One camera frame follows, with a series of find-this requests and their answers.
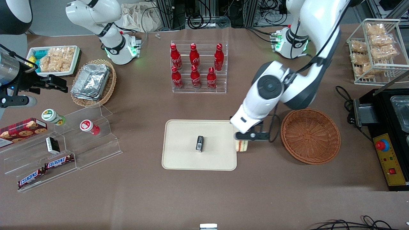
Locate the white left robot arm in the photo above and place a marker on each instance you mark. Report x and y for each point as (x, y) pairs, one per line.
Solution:
(271, 86)

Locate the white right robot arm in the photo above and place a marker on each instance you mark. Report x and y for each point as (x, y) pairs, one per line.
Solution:
(111, 44)

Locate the rice cracker bag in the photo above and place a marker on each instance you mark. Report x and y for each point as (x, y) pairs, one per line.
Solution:
(57, 59)

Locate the triangle sandwich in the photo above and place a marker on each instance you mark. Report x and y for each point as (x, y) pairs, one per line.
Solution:
(242, 146)

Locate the clear acrylic stepped stand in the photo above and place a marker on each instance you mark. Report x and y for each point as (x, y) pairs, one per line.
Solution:
(96, 150)

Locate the aluminium frame post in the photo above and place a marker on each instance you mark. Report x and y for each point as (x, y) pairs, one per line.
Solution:
(169, 14)

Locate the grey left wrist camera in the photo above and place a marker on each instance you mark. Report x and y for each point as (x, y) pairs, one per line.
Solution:
(253, 135)

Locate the green sunflower-lid cup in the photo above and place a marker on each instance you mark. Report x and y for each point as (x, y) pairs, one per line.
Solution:
(51, 116)

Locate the red cookie box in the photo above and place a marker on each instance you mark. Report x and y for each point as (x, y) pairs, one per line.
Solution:
(22, 131)

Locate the white black device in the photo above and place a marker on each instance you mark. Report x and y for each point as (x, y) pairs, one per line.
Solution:
(208, 226)

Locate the light wicker basket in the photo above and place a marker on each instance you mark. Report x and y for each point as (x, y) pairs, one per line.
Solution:
(110, 86)

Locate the Snickers bar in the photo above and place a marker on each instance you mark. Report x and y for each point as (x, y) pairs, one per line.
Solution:
(59, 162)
(30, 178)

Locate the fried snack bag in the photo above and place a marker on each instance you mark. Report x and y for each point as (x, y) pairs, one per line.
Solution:
(381, 40)
(360, 59)
(366, 71)
(358, 47)
(374, 29)
(385, 52)

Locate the teal snack packet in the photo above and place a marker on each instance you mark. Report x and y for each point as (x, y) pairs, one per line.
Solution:
(40, 53)

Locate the red white-lid cup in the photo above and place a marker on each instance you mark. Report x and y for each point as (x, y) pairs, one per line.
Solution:
(88, 126)

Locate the small black box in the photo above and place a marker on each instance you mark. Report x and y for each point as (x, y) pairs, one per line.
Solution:
(199, 143)

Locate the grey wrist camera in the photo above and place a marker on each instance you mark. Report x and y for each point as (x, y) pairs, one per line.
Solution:
(253, 135)
(17, 101)

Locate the white plastic bin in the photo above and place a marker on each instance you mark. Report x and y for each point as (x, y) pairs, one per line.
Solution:
(76, 56)

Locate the brown wicker basket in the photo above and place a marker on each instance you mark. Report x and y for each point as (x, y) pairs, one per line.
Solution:
(310, 137)

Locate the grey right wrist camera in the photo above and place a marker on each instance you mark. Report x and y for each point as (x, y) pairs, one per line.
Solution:
(17, 101)

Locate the aluminium foil containers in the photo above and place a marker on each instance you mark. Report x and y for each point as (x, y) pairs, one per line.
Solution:
(91, 81)

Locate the metal pan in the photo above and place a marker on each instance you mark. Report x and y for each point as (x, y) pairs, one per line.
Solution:
(402, 113)

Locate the clear acrylic bottle rack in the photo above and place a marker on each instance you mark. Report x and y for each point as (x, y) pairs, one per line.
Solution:
(201, 91)

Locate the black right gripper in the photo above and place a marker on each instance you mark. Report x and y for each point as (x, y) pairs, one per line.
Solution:
(28, 82)

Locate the beige cloth bag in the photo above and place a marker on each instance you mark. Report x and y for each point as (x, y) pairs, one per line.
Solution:
(137, 17)

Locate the cream plastic tray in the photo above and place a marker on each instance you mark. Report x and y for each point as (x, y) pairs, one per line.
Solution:
(182, 143)

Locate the red cola bottle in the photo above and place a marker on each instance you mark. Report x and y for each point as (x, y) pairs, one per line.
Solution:
(211, 80)
(195, 79)
(175, 57)
(194, 57)
(176, 80)
(219, 59)

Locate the yellow emergency stop box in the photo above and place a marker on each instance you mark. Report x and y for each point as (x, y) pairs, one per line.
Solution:
(391, 159)

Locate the black appliance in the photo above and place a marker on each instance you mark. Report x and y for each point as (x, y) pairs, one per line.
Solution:
(391, 188)

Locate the small black white pack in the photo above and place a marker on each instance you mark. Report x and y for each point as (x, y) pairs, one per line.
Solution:
(52, 145)

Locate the yellow snack packet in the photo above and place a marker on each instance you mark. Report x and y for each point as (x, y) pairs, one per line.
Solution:
(32, 60)

